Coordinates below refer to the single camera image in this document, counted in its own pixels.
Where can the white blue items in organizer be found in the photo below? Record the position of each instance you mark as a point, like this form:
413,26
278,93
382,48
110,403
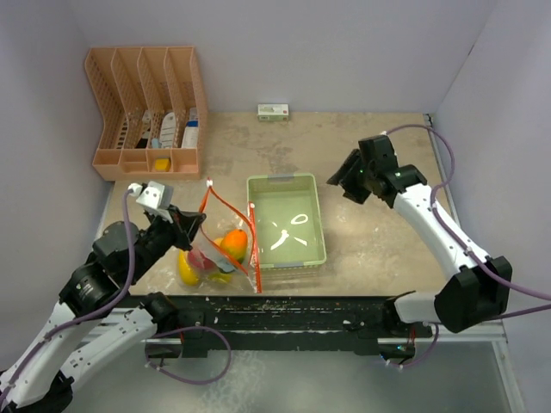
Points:
167,132

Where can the green orange mango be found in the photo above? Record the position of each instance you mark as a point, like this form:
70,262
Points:
235,244

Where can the red apple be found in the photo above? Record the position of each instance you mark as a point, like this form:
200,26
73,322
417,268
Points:
198,261

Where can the clear zip bag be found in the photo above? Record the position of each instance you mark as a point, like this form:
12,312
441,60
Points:
225,254

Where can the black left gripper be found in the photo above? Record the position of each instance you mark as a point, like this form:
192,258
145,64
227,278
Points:
188,223

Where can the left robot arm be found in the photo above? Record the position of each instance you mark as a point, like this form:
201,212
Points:
56,363

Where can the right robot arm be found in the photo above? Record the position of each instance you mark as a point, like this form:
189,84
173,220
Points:
476,289

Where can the pink desk file organizer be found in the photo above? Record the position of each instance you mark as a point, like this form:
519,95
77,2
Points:
127,81

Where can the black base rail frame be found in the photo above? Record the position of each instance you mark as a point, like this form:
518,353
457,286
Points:
361,325

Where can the small white green box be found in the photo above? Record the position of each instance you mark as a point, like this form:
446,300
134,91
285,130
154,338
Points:
269,112

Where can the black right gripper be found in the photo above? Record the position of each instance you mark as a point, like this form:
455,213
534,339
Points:
352,193

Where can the yellow banana bunch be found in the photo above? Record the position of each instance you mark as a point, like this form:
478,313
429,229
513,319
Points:
193,276

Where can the yellow block in organizer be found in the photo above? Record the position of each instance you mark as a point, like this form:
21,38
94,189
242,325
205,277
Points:
162,164

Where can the pale green plastic basket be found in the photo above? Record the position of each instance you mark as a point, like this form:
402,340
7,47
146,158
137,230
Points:
287,220

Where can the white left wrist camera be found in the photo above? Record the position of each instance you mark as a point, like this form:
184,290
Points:
153,197

